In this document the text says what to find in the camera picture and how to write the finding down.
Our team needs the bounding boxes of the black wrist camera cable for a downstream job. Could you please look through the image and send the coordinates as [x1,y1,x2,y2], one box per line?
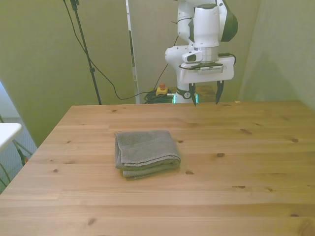
[218,52,237,66]

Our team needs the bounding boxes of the yellow emergency stop button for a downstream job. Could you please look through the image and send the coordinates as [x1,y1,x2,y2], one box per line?
[156,83,169,97]

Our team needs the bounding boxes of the white vertical panel strip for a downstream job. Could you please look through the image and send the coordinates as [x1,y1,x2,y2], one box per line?
[125,0,141,104]

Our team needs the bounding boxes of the grey towel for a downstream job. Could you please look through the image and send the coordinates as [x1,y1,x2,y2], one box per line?
[114,130,182,180]

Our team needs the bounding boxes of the black tripod stand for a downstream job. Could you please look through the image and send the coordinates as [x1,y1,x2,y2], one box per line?
[69,0,102,105]

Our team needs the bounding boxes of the white side table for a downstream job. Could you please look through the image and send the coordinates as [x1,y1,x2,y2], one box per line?
[0,122,23,151]

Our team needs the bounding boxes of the side table folding legs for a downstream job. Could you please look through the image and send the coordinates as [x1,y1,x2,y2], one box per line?
[0,115,33,189]

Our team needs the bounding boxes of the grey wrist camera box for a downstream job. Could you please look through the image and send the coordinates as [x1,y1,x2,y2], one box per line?
[181,62,227,74]

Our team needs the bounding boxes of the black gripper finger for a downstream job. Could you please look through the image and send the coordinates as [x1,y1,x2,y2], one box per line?
[215,80,225,105]
[189,83,198,107]

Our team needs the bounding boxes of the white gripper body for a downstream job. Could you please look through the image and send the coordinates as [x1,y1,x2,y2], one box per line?
[179,56,235,84]

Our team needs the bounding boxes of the long black cable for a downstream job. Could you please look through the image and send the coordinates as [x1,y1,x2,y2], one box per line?
[62,0,158,100]

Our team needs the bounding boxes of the green coiled cable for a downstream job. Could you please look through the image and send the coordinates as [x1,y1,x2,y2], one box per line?
[143,90,177,104]

